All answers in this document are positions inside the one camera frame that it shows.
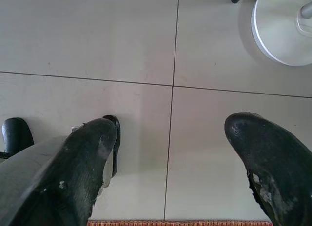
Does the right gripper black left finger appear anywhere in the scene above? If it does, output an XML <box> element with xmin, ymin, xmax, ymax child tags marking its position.
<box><xmin>7</xmin><ymin>117</ymin><xmax>117</xmax><ymax>226</ymax></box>

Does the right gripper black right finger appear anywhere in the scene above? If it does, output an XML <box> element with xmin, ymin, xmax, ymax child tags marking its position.
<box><xmin>224</xmin><ymin>112</ymin><xmax>312</xmax><ymax>226</ymax></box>

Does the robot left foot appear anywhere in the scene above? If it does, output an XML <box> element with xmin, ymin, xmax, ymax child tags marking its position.
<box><xmin>1</xmin><ymin>117</ymin><xmax>35</xmax><ymax>159</ymax></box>

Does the white round stand base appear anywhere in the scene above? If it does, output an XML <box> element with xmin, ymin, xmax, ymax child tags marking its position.
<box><xmin>250</xmin><ymin>0</ymin><xmax>312</xmax><ymax>67</ymax></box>

